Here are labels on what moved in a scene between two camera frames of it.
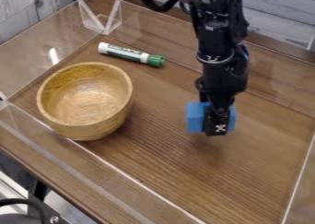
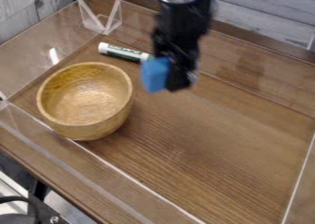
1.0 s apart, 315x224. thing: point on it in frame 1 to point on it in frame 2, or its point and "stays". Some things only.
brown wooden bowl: (84, 100) stays
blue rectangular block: (196, 116) to (153, 73)
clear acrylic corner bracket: (90, 21) stays
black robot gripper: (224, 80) to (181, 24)
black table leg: (40, 191) stays
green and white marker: (130, 54) stays
